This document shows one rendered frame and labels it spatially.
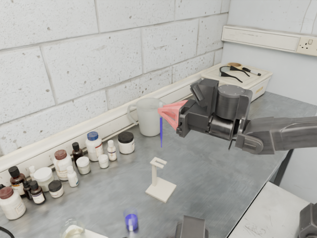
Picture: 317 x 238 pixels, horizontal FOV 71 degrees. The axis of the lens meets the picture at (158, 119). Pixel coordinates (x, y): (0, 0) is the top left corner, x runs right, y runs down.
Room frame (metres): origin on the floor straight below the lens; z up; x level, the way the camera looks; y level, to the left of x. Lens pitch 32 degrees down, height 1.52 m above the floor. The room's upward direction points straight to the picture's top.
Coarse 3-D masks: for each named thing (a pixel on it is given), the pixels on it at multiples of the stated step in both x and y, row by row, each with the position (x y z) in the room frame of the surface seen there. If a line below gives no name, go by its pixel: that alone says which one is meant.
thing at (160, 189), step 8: (152, 160) 0.55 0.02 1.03; (160, 160) 0.55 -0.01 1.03; (152, 168) 0.54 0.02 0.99; (152, 176) 0.54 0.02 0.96; (152, 184) 0.54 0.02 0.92; (160, 184) 0.55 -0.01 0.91; (168, 184) 0.55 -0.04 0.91; (152, 192) 0.51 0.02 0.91; (160, 192) 0.51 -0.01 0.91; (168, 192) 0.51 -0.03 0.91; (160, 200) 0.49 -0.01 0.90
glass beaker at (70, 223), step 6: (66, 222) 0.31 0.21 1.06; (72, 222) 0.31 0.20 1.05; (78, 222) 0.31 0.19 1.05; (84, 222) 0.30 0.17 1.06; (60, 228) 0.29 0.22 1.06; (66, 228) 0.30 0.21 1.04; (72, 228) 0.31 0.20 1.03; (84, 228) 0.29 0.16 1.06; (60, 234) 0.28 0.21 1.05; (84, 234) 0.29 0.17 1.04
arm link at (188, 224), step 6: (186, 216) 0.22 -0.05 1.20; (180, 222) 0.23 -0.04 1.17; (186, 222) 0.21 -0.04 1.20; (192, 222) 0.21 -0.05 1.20; (198, 222) 0.21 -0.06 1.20; (204, 222) 0.21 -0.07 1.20; (180, 228) 0.22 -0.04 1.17; (186, 228) 0.20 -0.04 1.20; (192, 228) 0.20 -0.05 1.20; (198, 228) 0.20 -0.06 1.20; (204, 228) 0.20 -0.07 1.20; (180, 234) 0.21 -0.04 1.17; (186, 234) 0.19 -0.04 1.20; (192, 234) 0.19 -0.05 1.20; (198, 234) 0.19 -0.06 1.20; (204, 234) 0.19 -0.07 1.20
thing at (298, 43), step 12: (228, 36) 1.55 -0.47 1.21; (240, 36) 1.50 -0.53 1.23; (252, 36) 1.44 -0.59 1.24; (264, 36) 1.39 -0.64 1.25; (276, 36) 1.34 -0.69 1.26; (288, 36) 1.30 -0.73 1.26; (300, 36) 1.26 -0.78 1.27; (312, 36) 1.23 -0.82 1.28; (276, 48) 1.33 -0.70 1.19; (288, 48) 1.29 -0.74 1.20; (300, 48) 1.24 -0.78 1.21; (312, 48) 1.20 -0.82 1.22
